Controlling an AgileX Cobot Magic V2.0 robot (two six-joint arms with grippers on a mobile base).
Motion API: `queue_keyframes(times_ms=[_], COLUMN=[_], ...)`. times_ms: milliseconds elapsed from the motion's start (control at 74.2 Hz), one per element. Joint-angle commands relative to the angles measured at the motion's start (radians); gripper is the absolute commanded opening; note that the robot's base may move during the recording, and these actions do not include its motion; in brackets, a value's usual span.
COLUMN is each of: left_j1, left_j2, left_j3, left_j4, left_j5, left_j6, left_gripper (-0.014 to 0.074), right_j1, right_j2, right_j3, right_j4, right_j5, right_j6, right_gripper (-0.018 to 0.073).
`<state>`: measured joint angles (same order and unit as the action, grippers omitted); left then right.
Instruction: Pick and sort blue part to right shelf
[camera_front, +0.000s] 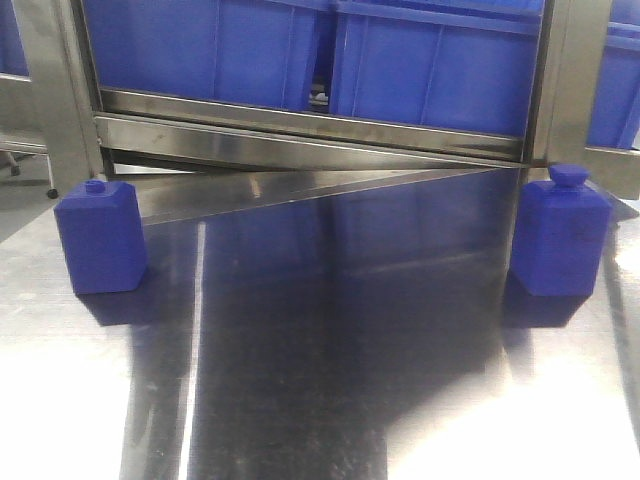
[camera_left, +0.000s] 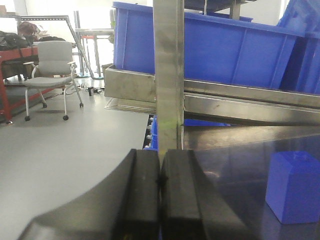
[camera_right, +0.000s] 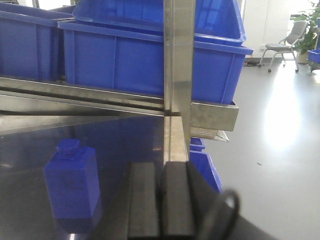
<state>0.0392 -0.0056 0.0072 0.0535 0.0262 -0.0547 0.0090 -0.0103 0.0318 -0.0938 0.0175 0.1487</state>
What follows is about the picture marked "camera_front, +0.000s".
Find blue bottle part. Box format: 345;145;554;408
510;164;612;297
54;180;148;295

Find blue bin on shelf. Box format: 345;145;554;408
329;1;541;137
83;1;333;111

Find right blue bin on shelf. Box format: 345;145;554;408
329;1;541;137

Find far right blue bin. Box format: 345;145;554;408
587;1;639;150

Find stainless steel shelf rack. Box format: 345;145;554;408
1;1;639;197

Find left blue bin on shelf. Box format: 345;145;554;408
83;1;333;111

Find far left blue bin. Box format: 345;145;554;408
1;0;29;77

